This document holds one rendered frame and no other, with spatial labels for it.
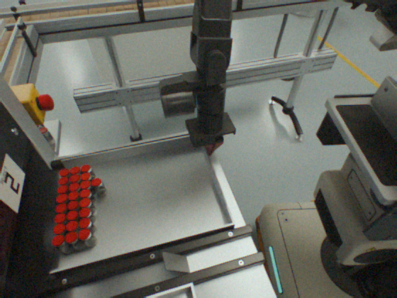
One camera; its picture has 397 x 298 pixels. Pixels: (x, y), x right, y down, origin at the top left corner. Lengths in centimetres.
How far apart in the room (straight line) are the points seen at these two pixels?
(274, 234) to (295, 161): 76
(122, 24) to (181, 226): 99
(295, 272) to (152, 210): 78
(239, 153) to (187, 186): 126
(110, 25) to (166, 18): 25
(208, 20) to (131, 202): 39
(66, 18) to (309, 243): 139
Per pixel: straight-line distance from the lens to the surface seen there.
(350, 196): 78
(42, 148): 70
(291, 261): 122
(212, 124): 53
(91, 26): 132
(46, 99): 71
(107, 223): 59
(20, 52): 114
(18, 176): 57
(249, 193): 165
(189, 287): 49
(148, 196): 60
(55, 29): 134
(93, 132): 212
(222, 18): 46
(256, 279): 53
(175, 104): 48
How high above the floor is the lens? 139
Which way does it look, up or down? 50 degrees down
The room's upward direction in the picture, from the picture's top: straight up
